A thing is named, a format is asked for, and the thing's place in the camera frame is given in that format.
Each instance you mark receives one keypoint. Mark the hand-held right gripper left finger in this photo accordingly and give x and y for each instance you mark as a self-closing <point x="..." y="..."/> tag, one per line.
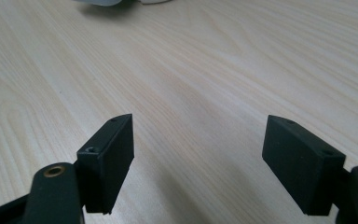
<point x="108" y="161"/>

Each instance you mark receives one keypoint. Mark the white appliance with grey tray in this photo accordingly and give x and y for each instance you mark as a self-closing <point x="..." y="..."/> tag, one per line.
<point x="99" y="2"/>

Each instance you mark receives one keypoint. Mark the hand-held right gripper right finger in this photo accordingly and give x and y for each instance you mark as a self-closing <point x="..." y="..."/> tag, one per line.
<point x="298" y="165"/>

